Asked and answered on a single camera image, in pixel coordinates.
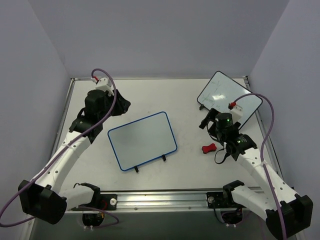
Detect red bone-shaped eraser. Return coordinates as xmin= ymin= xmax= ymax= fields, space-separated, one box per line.
xmin=201 ymin=143 xmax=217 ymax=154

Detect blue framed whiteboard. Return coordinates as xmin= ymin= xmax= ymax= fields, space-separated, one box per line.
xmin=107 ymin=111 xmax=178 ymax=172

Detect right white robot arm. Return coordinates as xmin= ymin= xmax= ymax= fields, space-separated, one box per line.
xmin=199 ymin=108 xmax=313 ymax=240

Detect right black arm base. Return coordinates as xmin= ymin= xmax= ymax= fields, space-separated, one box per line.
xmin=206 ymin=191 xmax=251 ymax=228

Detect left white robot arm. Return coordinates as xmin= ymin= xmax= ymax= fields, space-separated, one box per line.
xmin=18 ymin=89 xmax=131 ymax=225

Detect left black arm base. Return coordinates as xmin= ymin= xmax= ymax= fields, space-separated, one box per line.
xmin=81 ymin=193 xmax=118 ymax=227

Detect black framed whiteboard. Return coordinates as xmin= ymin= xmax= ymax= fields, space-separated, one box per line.
xmin=197 ymin=71 xmax=263 ymax=128

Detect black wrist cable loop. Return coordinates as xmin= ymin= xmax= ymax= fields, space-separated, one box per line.
xmin=208 ymin=129 xmax=238 ymax=165

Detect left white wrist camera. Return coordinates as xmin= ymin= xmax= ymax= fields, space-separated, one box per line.
xmin=91 ymin=77 xmax=112 ymax=92

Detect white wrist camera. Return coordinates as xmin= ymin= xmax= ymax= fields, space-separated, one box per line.
xmin=228 ymin=102 xmax=244 ymax=122
xmin=91 ymin=77 xmax=112 ymax=92

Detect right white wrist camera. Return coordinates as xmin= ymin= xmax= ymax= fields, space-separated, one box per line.
xmin=228 ymin=102 xmax=244 ymax=122

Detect aluminium mounting rail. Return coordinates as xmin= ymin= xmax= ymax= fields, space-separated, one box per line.
xmin=26 ymin=188 xmax=298 ymax=213

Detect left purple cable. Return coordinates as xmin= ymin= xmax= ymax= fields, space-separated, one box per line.
xmin=0 ymin=68 xmax=120 ymax=229

